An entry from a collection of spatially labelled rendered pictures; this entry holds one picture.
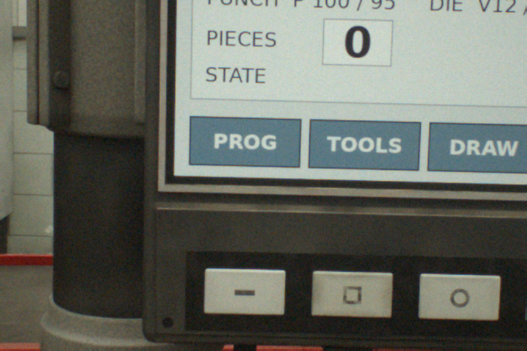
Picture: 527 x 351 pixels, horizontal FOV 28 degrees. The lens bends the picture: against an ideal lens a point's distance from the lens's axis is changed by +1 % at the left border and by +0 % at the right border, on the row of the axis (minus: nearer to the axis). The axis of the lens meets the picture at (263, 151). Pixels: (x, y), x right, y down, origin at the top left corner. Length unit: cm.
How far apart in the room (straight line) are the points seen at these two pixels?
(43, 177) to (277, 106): 507
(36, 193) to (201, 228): 507
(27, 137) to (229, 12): 506
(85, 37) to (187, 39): 13
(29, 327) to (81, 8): 87
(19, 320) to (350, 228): 100
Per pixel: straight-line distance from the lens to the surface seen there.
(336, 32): 48
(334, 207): 49
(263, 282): 49
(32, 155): 553
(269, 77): 48
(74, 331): 64
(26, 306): 152
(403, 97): 49
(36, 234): 560
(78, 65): 60
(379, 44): 48
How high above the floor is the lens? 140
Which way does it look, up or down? 8 degrees down
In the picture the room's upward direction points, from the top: 2 degrees clockwise
